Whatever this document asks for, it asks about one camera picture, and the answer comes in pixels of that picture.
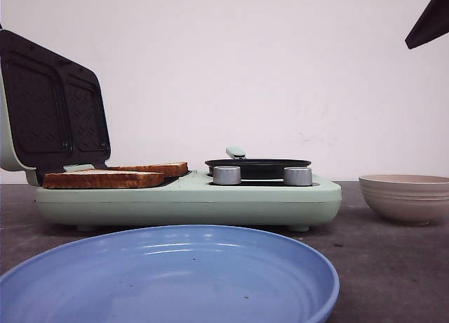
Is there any mint green breakfast maker base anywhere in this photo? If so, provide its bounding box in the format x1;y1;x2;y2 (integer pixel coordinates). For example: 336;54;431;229
36;171;342;231

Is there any beige ribbed bowl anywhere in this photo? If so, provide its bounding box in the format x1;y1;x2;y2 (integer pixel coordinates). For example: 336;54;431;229
359;174;448;225

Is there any left silver control knob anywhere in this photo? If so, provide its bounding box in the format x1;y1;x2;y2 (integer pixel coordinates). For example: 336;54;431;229
213;166;241;185

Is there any black round frying pan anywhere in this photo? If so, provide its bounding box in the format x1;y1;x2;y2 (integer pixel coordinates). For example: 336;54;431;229
205;146;311;180

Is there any white bread slice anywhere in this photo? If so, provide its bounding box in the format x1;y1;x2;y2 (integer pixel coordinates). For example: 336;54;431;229
108;161;189;178
43;169;164;189

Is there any mint green breakfast maker lid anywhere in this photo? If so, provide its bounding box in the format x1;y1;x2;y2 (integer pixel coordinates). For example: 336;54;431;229
1;29;111;186

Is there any silver control knob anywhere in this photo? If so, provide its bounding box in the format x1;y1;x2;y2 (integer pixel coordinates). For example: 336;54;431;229
283;167;313;187
213;166;241;185

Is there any right silver control knob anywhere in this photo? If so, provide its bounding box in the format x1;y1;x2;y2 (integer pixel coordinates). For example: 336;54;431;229
283;167;313;187

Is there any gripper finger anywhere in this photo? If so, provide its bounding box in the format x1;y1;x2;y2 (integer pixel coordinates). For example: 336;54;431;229
405;0;449;49

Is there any blue round plate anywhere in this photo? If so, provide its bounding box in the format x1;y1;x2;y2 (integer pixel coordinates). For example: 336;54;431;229
1;225;340;322

